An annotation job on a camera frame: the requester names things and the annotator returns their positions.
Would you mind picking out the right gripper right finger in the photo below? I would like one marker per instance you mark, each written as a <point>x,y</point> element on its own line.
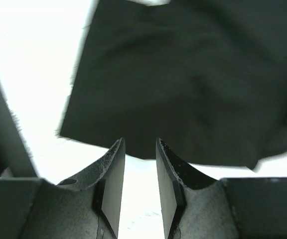
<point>197,206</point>

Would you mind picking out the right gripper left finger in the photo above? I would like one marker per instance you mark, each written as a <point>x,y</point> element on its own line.
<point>86,205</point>

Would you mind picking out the black t shirt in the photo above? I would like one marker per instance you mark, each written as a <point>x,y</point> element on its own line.
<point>208,77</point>

